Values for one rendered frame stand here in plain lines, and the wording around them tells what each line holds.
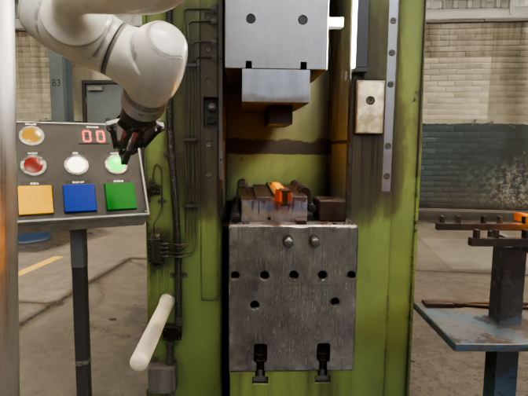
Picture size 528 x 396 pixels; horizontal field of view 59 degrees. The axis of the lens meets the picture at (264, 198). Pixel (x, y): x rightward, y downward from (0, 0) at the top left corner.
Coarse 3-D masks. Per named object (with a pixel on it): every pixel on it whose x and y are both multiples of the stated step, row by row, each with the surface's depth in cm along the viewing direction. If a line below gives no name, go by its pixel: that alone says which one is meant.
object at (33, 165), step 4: (28, 160) 115; (32, 160) 116; (36, 160) 116; (40, 160) 117; (24, 164) 115; (28, 164) 115; (32, 164) 115; (36, 164) 116; (40, 164) 116; (24, 168) 114; (28, 168) 115; (32, 168) 115; (36, 168) 115; (40, 168) 116; (32, 172) 115; (36, 172) 115
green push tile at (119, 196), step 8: (104, 184) 121; (112, 184) 122; (120, 184) 123; (128, 184) 123; (112, 192) 121; (120, 192) 122; (128, 192) 122; (112, 200) 120; (120, 200) 121; (128, 200) 122; (112, 208) 119; (120, 208) 120; (128, 208) 121; (136, 208) 122
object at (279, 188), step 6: (276, 186) 154; (282, 186) 154; (276, 192) 138; (282, 192) 134; (288, 192) 130; (276, 198) 138; (282, 198) 134; (288, 198) 138; (282, 204) 130; (288, 204) 131
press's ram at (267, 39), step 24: (240, 0) 133; (264, 0) 133; (288, 0) 133; (312, 0) 134; (240, 24) 133; (264, 24) 134; (288, 24) 134; (312, 24) 134; (336, 24) 153; (240, 48) 134; (264, 48) 134; (288, 48) 135; (312, 48) 135; (240, 72) 143; (312, 72) 141
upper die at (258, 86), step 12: (252, 72) 135; (264, 72) 135; (276, 72) 135; (288, 72) 136; (300, 72) 136; (252, 84) 135; (264, 84) 136; (276, 84) 136; (288, 84) 136; (300, 84) 136; (252, 96) 136; (264, 96) 136; (276, 96) 136; (288, 96) 136; (300, 96) 137; (252, 108) 163; (264, 108) 163
